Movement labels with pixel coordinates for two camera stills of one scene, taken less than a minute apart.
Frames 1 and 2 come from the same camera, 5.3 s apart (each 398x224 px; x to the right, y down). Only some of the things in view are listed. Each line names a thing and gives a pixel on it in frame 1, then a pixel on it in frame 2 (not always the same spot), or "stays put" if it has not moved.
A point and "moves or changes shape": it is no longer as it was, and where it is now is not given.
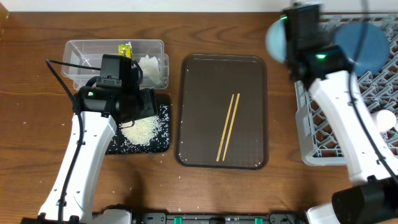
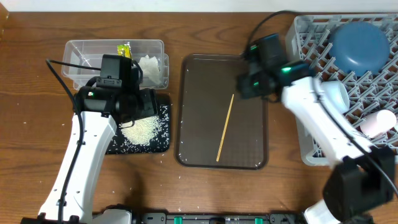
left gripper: x=151 y=104 stays put
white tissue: x=150 y=68 stays put
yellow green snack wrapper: x=125 y=50 stays put
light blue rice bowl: x=275 y=40 moves or changes shape
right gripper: x=324 y=45 -> x=244 y=86
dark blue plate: x=374 y=50 stays put
